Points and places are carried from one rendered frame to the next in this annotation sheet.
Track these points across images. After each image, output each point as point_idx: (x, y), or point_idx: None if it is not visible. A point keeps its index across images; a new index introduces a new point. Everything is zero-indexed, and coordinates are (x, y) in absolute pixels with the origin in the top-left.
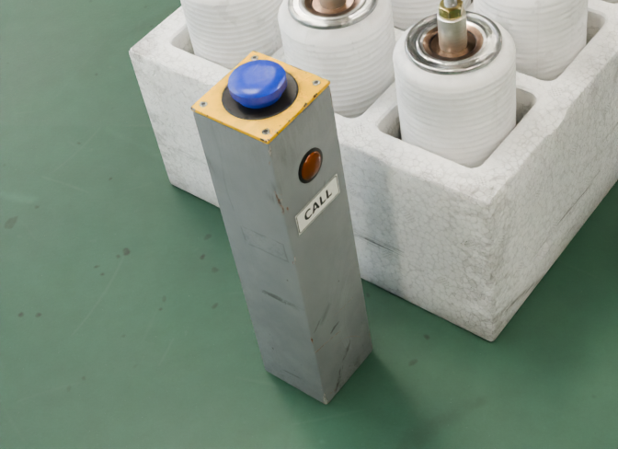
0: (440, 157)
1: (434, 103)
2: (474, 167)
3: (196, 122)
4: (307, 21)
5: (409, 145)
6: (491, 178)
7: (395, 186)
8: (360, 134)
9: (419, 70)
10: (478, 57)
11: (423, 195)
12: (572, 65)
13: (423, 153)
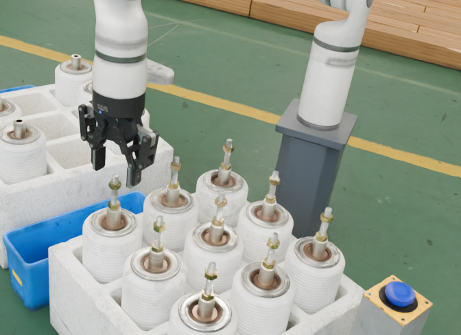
0: (339, 299)
1: (340, 276)
2: (348, 291)
3: (402, 331)
4: (282, 292)
5: (328, 307)
6: (357, 288)
7: (335, 327)
8: (314, 321)
9: (333, 268)
10: (332, 248)
11: (346, 318)
12: (291, 243)
13: (334, 304)
